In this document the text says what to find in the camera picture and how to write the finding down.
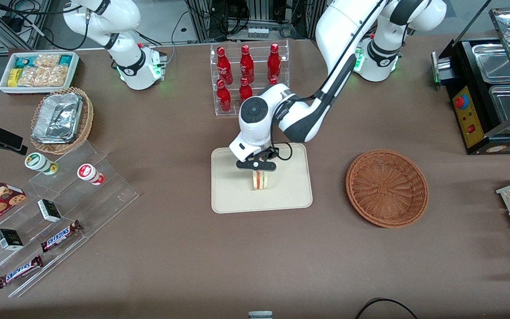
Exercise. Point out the white snack bin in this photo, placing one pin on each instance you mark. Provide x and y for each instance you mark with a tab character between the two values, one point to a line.
74	71

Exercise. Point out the black food warmer appliance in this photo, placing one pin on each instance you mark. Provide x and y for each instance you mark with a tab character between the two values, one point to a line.
467	117

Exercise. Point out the black power adapter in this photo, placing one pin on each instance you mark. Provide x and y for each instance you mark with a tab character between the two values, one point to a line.
12	23

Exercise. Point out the brown wicker basket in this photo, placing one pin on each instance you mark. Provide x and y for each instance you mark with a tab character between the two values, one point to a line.
385	188

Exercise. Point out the black clamp device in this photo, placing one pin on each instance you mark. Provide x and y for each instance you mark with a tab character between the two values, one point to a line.
5	138

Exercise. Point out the green lid white cup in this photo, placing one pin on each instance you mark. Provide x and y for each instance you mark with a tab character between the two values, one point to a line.
37	161

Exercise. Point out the red lid white cup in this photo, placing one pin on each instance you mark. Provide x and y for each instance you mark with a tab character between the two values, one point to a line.
87	172

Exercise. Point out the silver foil container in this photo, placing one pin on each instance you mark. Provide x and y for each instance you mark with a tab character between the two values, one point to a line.
58	117

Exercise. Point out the red cola bottle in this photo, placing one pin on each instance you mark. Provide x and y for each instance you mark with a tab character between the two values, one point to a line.
245	91
273	81
224	66
246	64
224	98
274	62

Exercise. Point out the aluminium frame rack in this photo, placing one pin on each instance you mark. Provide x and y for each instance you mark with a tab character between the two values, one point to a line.
202	20

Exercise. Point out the large clear cracker bag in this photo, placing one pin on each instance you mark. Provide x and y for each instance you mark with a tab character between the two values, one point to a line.
44	76

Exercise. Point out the grey box edge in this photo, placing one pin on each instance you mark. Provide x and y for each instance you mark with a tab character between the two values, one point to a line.
260	315

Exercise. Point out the clear acrylic stepped display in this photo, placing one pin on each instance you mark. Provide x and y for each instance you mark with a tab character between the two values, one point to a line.
104	195

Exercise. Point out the teal snack packet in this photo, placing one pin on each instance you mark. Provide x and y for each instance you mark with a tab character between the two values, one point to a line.
22	62
65	60

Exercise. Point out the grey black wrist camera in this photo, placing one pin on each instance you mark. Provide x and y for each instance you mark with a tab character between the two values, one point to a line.
255	165

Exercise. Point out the yellow snack packet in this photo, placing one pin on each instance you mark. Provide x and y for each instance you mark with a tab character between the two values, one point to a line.
13	77

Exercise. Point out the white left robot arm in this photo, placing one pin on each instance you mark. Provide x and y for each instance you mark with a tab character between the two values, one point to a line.
339	26

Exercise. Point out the clear acrylic bottle rack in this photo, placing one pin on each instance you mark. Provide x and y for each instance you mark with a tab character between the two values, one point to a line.
233	95

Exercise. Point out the beige plastic tray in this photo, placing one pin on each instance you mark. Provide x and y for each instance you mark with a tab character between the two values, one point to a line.
237	195

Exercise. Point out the white socket strip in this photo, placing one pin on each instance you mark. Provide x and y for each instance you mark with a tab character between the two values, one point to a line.
258	32

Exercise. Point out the triangle sandwich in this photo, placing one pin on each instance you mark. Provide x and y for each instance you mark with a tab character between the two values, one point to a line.
260	180

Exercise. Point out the small black box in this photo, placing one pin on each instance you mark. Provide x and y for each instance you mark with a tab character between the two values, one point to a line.
49	210
9	239

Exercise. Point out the light wicker basket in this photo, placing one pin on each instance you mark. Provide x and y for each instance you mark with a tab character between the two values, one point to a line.
87	119

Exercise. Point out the small clear cracker bag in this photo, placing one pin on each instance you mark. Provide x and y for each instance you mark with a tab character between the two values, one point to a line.
47	60

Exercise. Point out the snickers bar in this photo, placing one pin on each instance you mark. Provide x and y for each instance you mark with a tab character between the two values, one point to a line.
60	236
19	271

